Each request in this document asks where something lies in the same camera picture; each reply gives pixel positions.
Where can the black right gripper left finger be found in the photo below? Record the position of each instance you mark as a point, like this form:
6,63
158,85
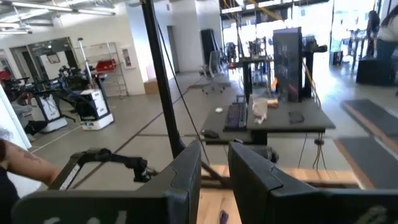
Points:
124,208

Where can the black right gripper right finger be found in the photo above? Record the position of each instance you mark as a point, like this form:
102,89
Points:
311,208

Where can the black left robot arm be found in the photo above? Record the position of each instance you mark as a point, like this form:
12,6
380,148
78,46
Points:
71,174

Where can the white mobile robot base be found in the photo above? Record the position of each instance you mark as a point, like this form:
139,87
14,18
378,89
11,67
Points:
49,109
99,105

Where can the black mat with orange stripes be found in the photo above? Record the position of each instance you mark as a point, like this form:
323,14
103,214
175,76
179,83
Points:
367,161

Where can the black computer mouse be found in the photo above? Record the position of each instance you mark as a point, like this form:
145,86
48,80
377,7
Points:
210,134

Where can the brown cardboard box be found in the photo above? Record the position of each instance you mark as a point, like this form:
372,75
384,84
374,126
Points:
151,87

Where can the black office desk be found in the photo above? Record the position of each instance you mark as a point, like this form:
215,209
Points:
280,121

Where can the person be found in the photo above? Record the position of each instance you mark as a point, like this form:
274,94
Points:
373,28
31,168
388,34

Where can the black computer keyboard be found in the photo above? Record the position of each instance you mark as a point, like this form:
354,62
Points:
235,116

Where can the red storage bin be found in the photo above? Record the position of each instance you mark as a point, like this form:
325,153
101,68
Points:
105,66

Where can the crumpled white paper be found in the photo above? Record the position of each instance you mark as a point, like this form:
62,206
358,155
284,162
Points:
259,109

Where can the grey office chair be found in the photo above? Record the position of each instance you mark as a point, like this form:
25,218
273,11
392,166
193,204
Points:
214,65

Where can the distant black work desk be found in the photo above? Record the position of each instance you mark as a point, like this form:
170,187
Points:
247,74

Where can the low black cabinet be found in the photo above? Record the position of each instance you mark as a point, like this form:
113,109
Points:
373,73

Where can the black aluminium rig frame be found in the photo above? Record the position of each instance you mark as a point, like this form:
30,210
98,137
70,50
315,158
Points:
161,77

